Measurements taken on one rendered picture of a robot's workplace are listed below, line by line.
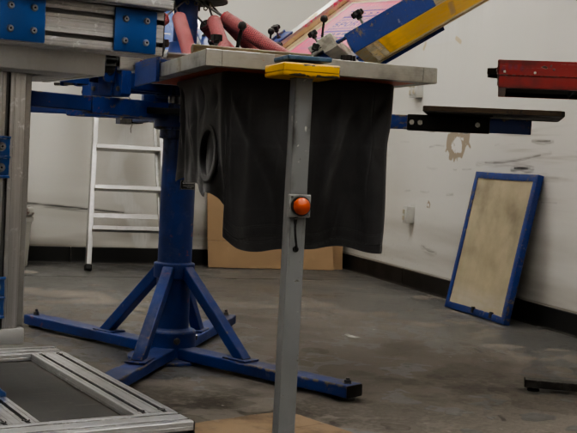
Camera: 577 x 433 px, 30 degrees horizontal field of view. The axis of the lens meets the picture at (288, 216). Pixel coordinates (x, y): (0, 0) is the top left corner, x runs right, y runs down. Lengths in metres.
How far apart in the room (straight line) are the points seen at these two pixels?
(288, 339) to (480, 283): 3.34
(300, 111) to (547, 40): 3.27
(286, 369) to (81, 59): 0.79
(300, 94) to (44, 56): 0.54
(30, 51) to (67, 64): 0.08
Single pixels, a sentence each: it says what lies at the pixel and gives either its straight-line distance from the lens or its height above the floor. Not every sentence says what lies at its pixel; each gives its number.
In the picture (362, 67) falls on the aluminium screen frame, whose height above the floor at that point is 0.98.
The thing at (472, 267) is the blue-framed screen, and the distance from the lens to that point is 5.73.
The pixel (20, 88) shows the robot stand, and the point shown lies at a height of 0.87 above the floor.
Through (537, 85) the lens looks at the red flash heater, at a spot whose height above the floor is 1.03.
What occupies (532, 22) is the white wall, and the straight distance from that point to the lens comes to 5.63.
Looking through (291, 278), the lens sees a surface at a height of 0.49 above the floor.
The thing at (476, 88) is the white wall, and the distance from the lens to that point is 6.07.
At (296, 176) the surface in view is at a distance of 2.33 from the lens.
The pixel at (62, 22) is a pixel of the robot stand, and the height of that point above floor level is 0.99.
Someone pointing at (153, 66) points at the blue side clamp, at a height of 0.98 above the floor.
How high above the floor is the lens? 0.75
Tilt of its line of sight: 3 degrees down
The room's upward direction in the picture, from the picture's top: 3 degrees clockwise
